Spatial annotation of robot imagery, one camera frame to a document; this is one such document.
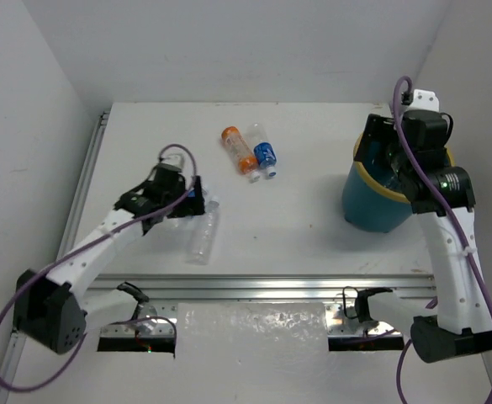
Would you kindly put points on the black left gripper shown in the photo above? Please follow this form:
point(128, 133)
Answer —
point(193, 198)

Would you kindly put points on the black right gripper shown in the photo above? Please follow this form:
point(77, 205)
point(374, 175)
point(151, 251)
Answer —
point(380, 128)

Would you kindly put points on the clear plastic bottle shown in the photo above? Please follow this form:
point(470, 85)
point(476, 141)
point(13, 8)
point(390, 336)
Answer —
point(204, 234)

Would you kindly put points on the orange label bottle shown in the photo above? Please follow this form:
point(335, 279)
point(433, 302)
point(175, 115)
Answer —
point(241, 154)

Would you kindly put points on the blue label bottle top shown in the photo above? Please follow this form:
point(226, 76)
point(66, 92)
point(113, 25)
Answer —
point(263, 150)

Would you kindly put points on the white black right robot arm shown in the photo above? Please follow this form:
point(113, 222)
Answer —
point(412, 144)

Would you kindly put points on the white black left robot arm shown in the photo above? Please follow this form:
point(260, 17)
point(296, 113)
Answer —
point(54, 309)

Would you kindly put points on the teal bin with yellow rim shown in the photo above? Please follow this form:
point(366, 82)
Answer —
point(371, 198)

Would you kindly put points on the aluminium rail frame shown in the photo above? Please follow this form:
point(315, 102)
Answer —
point(253, 325)

